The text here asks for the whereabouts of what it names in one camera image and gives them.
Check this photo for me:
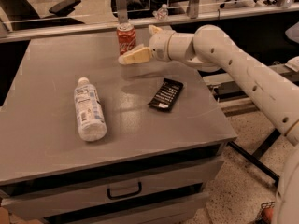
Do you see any red coke can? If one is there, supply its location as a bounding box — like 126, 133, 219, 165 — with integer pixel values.
117, 22, 136, 55

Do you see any black metal floor stand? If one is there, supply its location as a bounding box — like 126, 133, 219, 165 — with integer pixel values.
228, 129, 280, 187

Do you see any wire basket with fruit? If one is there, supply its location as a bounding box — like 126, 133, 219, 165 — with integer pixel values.
254, 202, 275, 224

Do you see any black office chair left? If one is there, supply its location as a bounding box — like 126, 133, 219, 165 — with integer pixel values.
0, 0, 82, 31

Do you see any clear plastic water bottle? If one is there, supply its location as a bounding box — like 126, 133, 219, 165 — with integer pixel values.
74, 77, 107, 142

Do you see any red apple in basket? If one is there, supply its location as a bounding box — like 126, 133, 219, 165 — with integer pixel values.
261, 207, 274, 224

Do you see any small clear background bottle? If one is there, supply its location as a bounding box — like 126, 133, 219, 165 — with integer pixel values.
152, 4, 168, 21

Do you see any black snack bar wrapper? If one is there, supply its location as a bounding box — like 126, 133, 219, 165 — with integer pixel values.
149, 78, 184, 112

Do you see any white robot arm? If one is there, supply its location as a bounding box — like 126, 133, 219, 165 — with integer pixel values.
119, 25, 299, 224

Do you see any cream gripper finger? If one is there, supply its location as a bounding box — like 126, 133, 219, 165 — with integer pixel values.
149, 25, 162, 35
118, 47, 152, 65

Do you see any grey drawer cabinet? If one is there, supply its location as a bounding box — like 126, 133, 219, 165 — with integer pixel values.
0, 33, 235, 224

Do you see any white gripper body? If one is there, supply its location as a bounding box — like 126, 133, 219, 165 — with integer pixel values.
149, 30, 175, 62

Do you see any black drawer handle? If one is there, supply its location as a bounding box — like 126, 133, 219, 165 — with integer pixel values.
107, 181, 143, 200

